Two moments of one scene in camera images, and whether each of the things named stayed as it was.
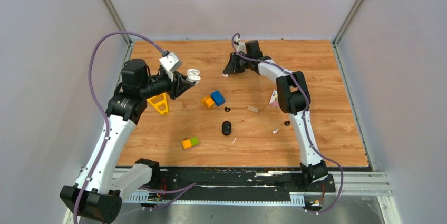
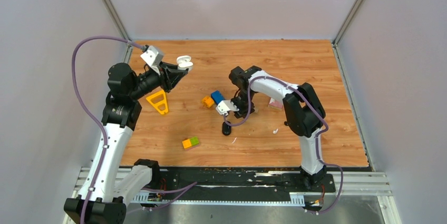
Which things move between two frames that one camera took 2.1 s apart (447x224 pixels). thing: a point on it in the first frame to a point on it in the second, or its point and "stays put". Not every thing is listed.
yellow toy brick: (207, 101) stays put
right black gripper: (233, 67) to (242, 112)
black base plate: (202, 179) stays put
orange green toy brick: (188, 143) stays put
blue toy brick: (218, 98) stays put
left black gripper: (180, 84) to (171, 76)
